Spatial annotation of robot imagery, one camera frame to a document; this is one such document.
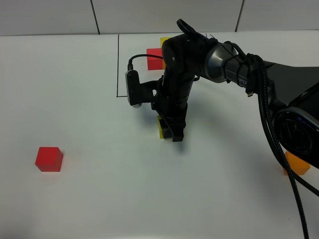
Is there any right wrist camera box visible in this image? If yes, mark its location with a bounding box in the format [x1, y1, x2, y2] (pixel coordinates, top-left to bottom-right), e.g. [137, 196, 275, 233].
[125, 70, 142, 109]

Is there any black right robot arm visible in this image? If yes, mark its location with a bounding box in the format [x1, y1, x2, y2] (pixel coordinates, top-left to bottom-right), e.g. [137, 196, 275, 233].
[126, 33, 319, 167]

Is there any red template cube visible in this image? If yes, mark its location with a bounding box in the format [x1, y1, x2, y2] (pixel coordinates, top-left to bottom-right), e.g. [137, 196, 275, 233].
[147, 48, 164, 70]

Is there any yellow template cube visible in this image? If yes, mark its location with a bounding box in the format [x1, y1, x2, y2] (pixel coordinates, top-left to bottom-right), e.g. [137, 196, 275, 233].
[160, 37, 169, 48]

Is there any black braided cable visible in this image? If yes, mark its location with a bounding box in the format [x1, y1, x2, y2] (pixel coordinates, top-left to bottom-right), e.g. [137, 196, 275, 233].
[127, 18, 319, 239]

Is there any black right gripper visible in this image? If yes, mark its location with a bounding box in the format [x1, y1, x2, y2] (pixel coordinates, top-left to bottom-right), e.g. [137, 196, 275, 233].
[140, 74, 193, 142]

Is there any orange template cube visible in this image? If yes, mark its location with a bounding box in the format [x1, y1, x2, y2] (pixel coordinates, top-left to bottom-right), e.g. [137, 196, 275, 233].
[162, 59, 166, 69]

